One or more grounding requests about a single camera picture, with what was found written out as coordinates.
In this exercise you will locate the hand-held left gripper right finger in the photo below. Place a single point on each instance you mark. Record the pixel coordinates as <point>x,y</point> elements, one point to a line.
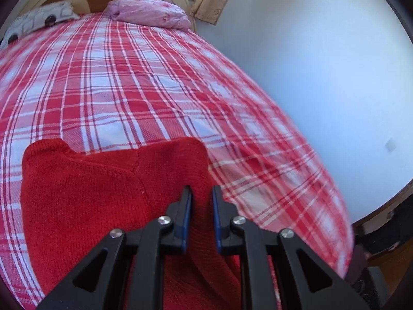
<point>218,219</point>

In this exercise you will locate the red plaid bed blanket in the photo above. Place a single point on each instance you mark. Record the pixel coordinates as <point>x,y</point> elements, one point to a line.
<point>129,87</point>

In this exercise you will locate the red knitted sweater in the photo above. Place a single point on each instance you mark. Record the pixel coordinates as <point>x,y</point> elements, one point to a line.
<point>96,193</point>

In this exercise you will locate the small grey wall plate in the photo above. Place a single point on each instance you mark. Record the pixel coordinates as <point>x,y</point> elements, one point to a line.
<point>390,145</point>

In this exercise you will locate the white printed pillow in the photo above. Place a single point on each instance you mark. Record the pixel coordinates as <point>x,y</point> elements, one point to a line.
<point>38,19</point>

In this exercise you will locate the pink pillow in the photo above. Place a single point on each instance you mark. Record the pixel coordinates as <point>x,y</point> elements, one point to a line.
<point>148,13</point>

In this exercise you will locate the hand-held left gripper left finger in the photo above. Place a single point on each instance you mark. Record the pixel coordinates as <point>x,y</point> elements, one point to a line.
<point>184,219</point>

